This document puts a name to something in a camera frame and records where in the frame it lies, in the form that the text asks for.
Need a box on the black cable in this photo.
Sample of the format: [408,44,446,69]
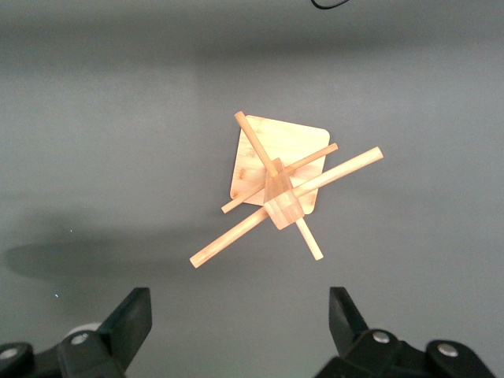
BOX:
[309,0,352,9]

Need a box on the wooden cup tree stand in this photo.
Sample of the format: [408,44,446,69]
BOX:
[189,110,384,270]

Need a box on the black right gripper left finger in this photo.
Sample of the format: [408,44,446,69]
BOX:
[0,287,153,378]

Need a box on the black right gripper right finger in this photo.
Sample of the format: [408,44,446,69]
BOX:
[314,286,497,378]

